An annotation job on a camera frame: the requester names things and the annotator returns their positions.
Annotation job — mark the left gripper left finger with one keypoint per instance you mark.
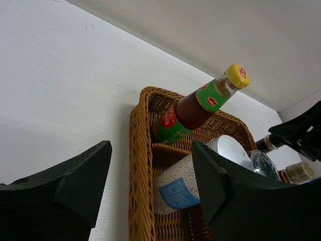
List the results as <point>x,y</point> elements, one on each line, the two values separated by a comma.
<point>59,203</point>

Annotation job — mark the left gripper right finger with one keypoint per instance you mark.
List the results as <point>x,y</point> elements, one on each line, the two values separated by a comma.
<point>239,204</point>

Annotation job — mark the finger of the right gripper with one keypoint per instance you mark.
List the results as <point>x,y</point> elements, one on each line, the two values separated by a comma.
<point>302,133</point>

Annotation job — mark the yellow-label cork-cap bottle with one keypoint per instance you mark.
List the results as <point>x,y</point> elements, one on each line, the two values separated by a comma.
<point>298,173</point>

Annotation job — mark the clear-top salt grinder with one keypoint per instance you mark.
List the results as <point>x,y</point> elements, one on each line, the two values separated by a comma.
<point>263,165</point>

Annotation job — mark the silver-lid white granule jar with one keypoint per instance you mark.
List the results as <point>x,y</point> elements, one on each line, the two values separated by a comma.
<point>176,188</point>

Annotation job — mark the black-cap small pepper bottle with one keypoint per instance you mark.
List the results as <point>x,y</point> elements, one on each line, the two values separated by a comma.
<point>265,144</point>

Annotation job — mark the brown wicker divided tray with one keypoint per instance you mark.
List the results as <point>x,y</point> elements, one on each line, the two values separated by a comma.
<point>148,158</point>

